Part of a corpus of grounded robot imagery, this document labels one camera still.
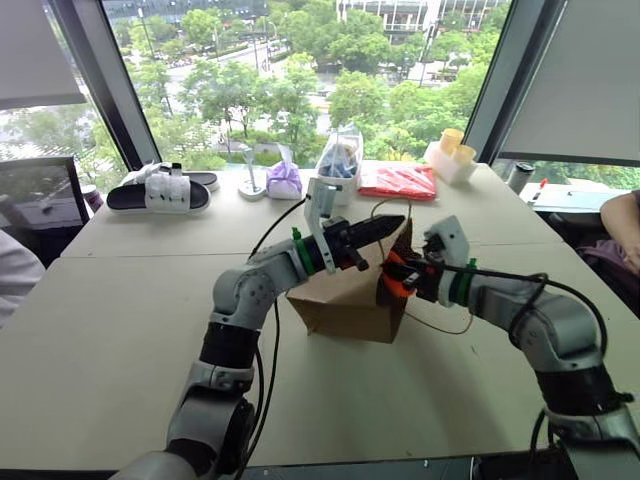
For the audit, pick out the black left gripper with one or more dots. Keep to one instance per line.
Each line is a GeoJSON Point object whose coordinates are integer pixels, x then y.
{"type": "Point", "coordinates": [340, 240]}

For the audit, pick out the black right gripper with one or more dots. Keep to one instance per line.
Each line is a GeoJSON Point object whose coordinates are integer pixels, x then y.
{"type": "Point", "coordinates": [427, 282]}

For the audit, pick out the orange plush toy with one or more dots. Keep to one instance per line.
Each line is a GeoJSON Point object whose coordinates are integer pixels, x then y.
{"type": "Point", "coordinates": [392, 292]}

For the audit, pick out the brown paper bag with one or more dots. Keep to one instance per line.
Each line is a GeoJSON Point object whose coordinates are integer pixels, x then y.
{"type": "Point", "coordinates": [350, 305]}

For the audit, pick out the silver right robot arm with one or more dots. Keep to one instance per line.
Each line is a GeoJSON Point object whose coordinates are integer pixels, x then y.
{"type": "Point", "coordinates": [550, 320]}

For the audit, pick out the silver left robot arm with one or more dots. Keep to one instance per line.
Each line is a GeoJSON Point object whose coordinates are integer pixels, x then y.
{"type": "Point", "coordinates": [235, 295]}

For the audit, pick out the red folded plastic bag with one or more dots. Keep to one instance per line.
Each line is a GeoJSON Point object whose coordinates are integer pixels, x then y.
{"type": "Point", "coordinates": [397, 182]}

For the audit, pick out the clear bag with blue items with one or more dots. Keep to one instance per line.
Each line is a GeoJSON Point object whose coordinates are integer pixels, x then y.
{"type": "Point", "coordinates": [340, 165]}

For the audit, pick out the purple filled plastic bag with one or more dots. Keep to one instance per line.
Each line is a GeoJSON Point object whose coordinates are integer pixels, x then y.
{"type": "Point", "coordinates": [284, 181]}

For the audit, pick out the white plastic cup holder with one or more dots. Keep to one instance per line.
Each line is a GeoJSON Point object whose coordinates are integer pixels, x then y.
{"type": "Point", "coordinates": [452, 169]}

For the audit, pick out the yellow plastic cup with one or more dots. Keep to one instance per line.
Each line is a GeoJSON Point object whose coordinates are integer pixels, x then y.
{"type": "Point", "coordinates": [465, 152]}
{"type": "Point", "coordinates": [451, 137]}

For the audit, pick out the white stand with round base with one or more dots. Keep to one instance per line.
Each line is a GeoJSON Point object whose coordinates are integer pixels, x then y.
{"type": "Point", "coordinates": [251, 190]}

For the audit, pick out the silver black tumbler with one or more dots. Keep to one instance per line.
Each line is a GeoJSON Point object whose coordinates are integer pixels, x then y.
{"type": "Point", "coordinates": [520, 177]}

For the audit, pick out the black white slide sandal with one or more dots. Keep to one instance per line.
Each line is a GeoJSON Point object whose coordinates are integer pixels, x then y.
{"type": "Point", "coordinates": [205, 178]}
{"type": "Point", "coordinates": [167, 196]}

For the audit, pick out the white side desk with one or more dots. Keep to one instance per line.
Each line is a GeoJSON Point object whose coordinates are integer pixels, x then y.
{"type": "Point", "coordinates": [575, 197]}

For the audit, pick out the small white black-capped bottle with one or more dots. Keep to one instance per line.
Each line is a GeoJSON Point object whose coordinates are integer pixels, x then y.
{"type": "Point", "coordinates": [176, 168]}

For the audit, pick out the seated person in purple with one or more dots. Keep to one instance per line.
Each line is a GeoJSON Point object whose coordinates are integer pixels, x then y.
{"type": "Point", "coordinates": [620, 220]}

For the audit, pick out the grey roller blind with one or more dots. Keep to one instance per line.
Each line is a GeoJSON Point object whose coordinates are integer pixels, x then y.
{"type": "Point", "coordinates": [35, 50]}
{"type": "Point", "coordinates": [580, 85]}

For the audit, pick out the purple cup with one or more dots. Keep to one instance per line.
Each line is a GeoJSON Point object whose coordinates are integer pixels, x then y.
{"type": "Point", "coordinates": [93, 199]}

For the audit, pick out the black monitor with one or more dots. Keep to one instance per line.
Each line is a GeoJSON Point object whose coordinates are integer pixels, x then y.
{"type": "Point", "coordinates": [37, 190]}

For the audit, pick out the person in white shirt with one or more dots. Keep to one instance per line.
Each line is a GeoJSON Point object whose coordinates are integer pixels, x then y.
{"type": "Point", "coordinates": [17, 280]}

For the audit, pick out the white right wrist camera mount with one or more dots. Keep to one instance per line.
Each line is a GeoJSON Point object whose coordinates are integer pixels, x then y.
{"type": "Point", "coordinates": [452, 235]}

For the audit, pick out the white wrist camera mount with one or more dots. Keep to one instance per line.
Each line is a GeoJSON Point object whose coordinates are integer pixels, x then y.
{"type": "Point", "coordinates": [452, 235]}
{"type": "Point", "coordinates": [320, 200]}

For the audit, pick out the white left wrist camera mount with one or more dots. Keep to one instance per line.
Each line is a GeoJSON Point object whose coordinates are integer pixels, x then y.
{"type": "Point", "coordinates": [320, 200]}

